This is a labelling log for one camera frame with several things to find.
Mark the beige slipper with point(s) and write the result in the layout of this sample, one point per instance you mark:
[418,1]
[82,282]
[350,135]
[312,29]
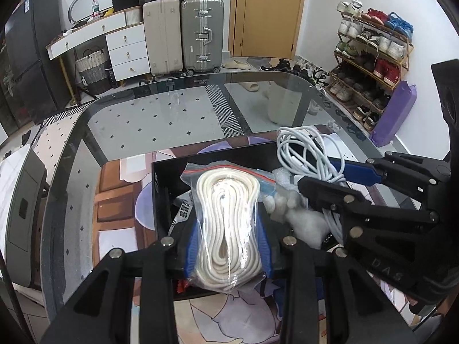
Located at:
[248,86]
[236,65]

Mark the white sneaker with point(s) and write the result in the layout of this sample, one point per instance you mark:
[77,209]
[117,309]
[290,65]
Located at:
[315,106]

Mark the pile of shoes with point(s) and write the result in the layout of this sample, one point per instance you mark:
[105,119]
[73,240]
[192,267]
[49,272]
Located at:
[297,70]

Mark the white desk with drawers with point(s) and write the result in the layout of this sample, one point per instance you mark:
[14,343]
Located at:
[127,48]

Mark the wooden shoe rack with shoes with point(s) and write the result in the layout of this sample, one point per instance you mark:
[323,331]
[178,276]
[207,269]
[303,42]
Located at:
[383,43]

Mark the dark glass cabinet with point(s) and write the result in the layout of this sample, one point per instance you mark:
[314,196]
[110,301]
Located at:
[7,79]

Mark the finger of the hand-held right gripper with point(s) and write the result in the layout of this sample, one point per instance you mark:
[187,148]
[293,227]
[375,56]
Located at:
[322,191]
[358,173]

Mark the woven laundry basket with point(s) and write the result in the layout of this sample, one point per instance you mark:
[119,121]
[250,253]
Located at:
[93,71]

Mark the black white patterned rug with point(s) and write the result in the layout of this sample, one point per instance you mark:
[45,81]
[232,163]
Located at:
[226,111]

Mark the clear water bottle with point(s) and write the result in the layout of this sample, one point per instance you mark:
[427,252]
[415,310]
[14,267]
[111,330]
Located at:
[95,10]

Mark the printed cartoon desk mat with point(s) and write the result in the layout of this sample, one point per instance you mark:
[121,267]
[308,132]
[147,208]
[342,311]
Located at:
[122,204]

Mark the oval chrome mirror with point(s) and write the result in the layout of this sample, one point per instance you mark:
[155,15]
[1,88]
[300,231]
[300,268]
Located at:
[77,1]

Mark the white ribbed box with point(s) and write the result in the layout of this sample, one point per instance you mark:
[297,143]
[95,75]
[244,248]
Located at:
[134,17]

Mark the black storage box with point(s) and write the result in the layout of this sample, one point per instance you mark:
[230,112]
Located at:
[165,204]

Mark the white printed packet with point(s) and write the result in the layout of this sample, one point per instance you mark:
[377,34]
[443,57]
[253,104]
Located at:
[183,211]

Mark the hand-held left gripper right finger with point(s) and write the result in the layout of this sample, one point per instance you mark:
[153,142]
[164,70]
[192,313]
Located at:
[268,254]

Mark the white table leg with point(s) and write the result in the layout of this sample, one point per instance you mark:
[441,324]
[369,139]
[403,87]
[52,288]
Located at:
[287,100]

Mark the purple fabric bag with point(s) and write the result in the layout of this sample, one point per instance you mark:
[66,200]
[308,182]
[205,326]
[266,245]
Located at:
[394,114]

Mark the beige suitcase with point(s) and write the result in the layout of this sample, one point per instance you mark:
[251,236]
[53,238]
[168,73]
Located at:
[163,36]

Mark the silver suitcase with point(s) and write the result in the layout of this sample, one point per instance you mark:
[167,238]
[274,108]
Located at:
[202,36]

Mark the dark grey fridge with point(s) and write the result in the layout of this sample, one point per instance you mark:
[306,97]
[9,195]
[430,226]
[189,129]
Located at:
[39,50]

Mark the wooden door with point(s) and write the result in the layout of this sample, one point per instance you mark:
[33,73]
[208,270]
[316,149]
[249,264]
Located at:
[267,14]

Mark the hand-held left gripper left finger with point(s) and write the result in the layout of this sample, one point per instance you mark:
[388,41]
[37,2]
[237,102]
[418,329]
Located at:
[192,247]

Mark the white bubble wrap piece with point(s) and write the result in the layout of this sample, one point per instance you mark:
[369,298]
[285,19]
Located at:
[283,177]

